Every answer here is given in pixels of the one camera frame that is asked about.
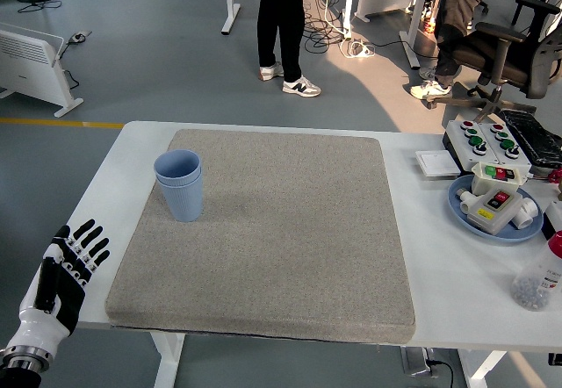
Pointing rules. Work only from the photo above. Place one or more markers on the white push-button control box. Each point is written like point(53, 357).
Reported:
point(465, 146)
point(509, 138)

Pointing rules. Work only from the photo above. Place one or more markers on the grey red-button switch box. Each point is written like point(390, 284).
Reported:
point(494, 214)

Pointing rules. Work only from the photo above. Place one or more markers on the grey-brown mat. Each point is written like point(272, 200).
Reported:
point(307, 230)

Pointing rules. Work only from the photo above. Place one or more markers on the white box black side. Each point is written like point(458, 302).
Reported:
point(554, 217)

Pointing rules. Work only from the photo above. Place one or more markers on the grey floor plug socket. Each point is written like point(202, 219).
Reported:
point(79, 36)

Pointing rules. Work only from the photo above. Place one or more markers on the seated person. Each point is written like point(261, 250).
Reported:
point(461, 6)

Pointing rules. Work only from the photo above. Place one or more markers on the light blue ribbed cup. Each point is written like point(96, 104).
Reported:
point(184, 203)
point(177, 168)

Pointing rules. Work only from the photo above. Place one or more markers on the standing person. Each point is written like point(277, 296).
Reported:
point(281, 19)

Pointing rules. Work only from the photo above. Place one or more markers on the blue plate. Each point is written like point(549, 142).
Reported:
point(531, 232)

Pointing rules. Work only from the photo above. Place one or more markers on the clear bottle red cap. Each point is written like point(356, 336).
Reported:
point(538, 278)

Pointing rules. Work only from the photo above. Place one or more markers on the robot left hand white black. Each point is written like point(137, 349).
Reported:
point(57, 291)

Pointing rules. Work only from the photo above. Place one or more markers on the black office chair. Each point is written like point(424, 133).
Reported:
point(522, 63)

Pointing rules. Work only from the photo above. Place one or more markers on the white desk leg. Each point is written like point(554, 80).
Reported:
point(230, 6)
point(416, 23)

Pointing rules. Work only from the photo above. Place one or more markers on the small red object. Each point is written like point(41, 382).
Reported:
point(556, 177)

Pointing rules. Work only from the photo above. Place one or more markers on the white table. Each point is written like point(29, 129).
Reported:
point(439, 274)

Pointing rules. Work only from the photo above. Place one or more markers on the white pipe fitting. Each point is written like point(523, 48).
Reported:
point(527, 212)
point(466, 201)

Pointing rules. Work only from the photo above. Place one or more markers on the white wall switch plate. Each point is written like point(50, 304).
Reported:
point(437, 163)

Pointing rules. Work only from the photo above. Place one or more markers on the white green-red switch box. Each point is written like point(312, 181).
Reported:
point(500, 179)

